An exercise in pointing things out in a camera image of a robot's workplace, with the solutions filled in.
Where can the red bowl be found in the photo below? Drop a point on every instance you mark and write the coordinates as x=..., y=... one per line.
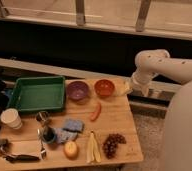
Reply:
x=104, y=88

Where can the white paper cup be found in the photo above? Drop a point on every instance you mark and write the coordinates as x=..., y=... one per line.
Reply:
x=11, y=118

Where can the purple bowl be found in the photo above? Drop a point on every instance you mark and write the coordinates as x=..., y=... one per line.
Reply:
x=77, y=90

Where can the black handled tool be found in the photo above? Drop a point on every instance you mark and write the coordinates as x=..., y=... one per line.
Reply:
x=21, y=158

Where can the metal tongs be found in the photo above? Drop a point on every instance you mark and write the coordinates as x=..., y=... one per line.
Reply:
x=42, y=150

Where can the blue cloth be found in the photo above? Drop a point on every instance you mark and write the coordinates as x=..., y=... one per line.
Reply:
x=63, y=136

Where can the blue cup with dark inside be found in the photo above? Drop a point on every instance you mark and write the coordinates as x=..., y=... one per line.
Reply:
x=48, y=135

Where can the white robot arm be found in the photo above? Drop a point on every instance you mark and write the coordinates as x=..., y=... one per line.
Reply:
x=176, y=148

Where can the yellow banana peel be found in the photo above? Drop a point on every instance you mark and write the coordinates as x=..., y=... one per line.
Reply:
x=93, y=153

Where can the small metal cup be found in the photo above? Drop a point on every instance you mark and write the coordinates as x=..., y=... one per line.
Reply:
x=42, y=117

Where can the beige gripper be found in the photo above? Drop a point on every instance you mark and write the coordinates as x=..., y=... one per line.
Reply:
x=125, y=87

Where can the bunch of dark grapes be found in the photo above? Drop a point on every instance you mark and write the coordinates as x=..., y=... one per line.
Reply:
x=111, y=143

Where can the green plastic tray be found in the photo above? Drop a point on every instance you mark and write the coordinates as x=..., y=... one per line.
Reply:
x=36, y=94

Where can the orange carrot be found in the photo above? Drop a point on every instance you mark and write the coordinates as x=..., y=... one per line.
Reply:
x=96, y=112

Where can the yellow apple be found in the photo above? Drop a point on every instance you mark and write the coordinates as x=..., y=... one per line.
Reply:
x=71, y=149

